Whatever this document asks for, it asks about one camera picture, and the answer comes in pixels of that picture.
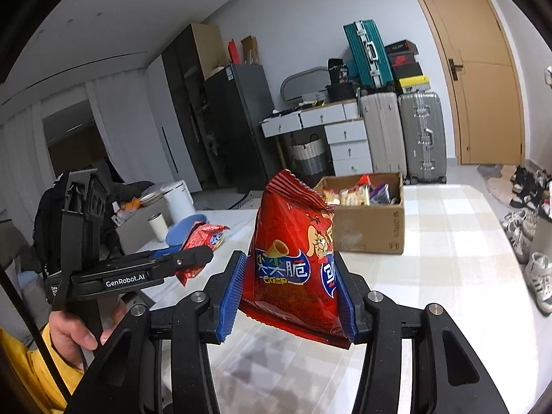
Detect black tall cabinet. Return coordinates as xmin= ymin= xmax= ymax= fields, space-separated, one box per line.
xmin=161 ymin=23 xmax=225 ymax=191

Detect black backpack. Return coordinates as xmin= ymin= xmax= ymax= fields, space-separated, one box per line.
xmin=33 ymin=183 xmax=65 ymax=275

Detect white cup with dark rim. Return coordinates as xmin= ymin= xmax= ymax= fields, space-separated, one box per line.
xmin=148 ymin=213 xmax=169 ymax=243

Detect white trash bin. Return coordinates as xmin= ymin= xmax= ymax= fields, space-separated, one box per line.
xmin=161 ymin=181 xmax=195 ymax=223

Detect brown slim box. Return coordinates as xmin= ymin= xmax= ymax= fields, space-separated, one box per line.
xmin=240 ymin=35 xmax=260 ymax=67

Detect grey refrigerator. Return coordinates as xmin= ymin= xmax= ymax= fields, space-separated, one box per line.
xmin=205 ymin=64 xmax=281 ymax=191

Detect black square box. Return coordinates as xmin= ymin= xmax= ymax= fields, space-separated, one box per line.
xmin=325 ymin=84 xmax=359 ymax=102

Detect person's left forearm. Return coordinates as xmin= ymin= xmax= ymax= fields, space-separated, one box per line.
xmin=0 ymin=327 xmax=85 ymax=414

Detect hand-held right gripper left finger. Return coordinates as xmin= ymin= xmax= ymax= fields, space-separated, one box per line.
xmin=64 ymin=250 xmax=248 ymax=414

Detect white dresser with drawers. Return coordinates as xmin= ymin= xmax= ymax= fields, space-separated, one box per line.
xmin=260 ymin=99 xmax=373 ymax=178

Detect black printed paper bag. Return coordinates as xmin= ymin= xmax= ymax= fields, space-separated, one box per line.
xmin=328 ymin=58 xmax=351 ymax=87

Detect silver suitcase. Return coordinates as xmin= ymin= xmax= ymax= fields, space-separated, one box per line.
xmin=397 ymin=90 xmax=448 ymax=184

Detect cream suitcase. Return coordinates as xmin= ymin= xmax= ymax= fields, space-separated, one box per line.
xmin=359 ymin=92 xmax=408 ymax=177

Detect large red crisp bag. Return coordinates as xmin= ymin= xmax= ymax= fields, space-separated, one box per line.
xmin=239 ymin=169 xmax=353 ymax=350

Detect white wardrobe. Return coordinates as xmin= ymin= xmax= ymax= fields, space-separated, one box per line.
xmin=146 ymin=56 xmax=204 ymax=194

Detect flat cardboard sheet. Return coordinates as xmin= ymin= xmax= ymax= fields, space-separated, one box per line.
xmin=190 ymin=23 xmax=227 ymax=81

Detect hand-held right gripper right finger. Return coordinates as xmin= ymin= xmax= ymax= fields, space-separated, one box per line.
xmin=334 ymin=262 xmax=510 ymax=414

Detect person's left hand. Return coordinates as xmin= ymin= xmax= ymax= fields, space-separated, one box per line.
xmin=48 ymin=299 xmax=128 ymax=371

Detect grey box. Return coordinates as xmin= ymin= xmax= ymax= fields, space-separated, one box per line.
xmin=116 ymin=209 xmax=152 ymax=255

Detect white sneakers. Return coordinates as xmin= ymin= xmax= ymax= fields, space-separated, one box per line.
xmin=500 ymin=209 xmax=552 ymax=316

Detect dark cloth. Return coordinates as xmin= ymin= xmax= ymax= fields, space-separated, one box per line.
xmin=106 ymin=159 xmax=156 ymax=225

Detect brown cardboard box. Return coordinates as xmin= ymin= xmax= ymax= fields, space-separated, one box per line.
xmin=314 ymin=172 xmax=405 ymax=255

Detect white curtain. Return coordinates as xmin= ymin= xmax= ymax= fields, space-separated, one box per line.
xmin=0 ymin=101 xmax=51 ymax=243
xmin=84 ymin=69 xmax=174 ymax=186

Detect plain black shoebox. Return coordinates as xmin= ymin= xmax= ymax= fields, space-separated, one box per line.
xmin=390 ymin=63 xmax=423 ymax=81

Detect wooden door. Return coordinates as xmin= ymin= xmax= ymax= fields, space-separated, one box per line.
xmin=401 ymin=0 xmax=525 ymax=166

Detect grey door mat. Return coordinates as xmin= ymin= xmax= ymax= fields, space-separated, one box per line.
xmin=476 ymin=164 xmax=518 ymax=204

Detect teal suitcase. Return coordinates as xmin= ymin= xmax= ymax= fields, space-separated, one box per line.
xmin=344 ymin=20 xmax=396 ymax=89

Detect black shoebox with red logo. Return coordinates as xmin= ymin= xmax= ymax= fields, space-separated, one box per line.
xmin=386 ymin=52 xmax=420 ymax=68

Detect grey oval frame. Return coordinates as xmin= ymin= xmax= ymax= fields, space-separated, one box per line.
xmin=280 ymin=66 xmax=331 ymax=105

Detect small red cookie pouch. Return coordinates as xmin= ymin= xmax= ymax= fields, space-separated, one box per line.
xmin=178 ymin=222 xmax=230 ymax=288

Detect scattered dark shoes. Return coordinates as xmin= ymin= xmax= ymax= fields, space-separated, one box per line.
xmin=510 ymin=165 xmax=552 ymax=221

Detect blue bowl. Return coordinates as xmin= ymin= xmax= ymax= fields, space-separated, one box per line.
xmin=166 ymin=218 xmax=204 ymax=247

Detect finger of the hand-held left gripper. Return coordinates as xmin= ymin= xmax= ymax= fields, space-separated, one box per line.
xmin=164 ymin=247 xmax=214 ymax=284
xmin=127 ymin=245 xmax=187 ymax=264

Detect woven laundry basket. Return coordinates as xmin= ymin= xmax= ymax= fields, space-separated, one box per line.
xmin=288 ymin=138 xmax=331 ymax=176

